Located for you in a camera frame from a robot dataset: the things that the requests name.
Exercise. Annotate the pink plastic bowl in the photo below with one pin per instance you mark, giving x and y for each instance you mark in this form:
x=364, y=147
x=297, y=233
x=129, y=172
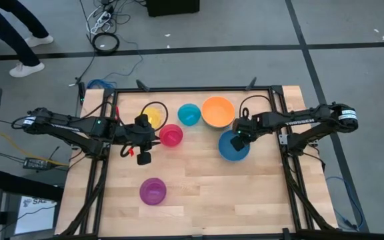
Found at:
x=171, y=135

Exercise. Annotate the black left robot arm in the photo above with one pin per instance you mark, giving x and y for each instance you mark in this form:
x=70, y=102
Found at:
x=78, y=128

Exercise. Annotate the purple plastic bowl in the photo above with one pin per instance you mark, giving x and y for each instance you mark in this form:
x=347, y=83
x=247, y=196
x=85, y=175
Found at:
x=152, y=191

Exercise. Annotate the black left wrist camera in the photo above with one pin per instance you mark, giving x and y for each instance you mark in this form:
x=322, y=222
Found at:
x=142, y=120

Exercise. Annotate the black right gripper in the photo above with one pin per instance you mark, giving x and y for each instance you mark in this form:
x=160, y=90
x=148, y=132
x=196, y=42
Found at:
x=245, y=127

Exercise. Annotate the teal plastic bowl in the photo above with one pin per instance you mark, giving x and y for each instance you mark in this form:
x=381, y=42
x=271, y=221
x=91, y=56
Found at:
x=189, y=114

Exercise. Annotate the orange plastic bowl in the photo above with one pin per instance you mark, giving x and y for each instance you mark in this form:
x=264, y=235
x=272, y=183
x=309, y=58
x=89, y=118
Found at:
x=218, y=111

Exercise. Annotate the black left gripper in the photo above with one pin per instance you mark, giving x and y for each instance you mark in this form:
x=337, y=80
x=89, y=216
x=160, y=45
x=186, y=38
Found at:
x=144, y=137

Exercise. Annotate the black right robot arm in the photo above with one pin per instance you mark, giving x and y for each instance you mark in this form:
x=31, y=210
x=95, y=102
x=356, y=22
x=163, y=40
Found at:
x=298, y=121

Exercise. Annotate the black aluminium table frame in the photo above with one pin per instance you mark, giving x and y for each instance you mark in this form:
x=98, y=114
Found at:
x=195, y=89

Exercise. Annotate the person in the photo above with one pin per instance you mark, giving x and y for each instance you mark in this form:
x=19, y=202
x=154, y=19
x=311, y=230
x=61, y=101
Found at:
x=8, y=30

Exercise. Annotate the person's white shoe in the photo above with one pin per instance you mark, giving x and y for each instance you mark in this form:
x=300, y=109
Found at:
x=39, y=40
x=27, y=70

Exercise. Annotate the white printed sign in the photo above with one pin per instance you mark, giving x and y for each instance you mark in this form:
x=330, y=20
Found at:
x=35, y=215

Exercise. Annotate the black device with green light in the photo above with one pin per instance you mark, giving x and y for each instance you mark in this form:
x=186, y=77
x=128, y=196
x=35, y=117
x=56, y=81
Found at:
x=82, y=91

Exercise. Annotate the black power adapter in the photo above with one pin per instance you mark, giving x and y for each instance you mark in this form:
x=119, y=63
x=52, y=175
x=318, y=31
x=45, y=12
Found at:
x=36, y=163

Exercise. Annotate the silver metal bracket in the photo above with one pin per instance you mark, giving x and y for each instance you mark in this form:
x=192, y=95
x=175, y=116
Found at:
x=282, y=139

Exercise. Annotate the white power strip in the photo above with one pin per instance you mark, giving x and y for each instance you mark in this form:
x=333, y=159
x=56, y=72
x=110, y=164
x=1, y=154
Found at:
x=99, y=22

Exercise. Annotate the red tape tag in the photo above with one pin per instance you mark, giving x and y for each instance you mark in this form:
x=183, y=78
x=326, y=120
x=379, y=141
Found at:
x=131, y=152

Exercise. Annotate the black box on floor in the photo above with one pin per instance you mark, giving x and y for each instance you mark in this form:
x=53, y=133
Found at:
x=172, y=7

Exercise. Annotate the yellow plastic bowl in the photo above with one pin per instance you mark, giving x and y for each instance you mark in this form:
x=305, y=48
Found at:
x=153, y=116

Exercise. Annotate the blue plastic bowl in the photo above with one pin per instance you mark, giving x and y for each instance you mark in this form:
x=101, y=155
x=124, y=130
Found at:
x=232, y=155

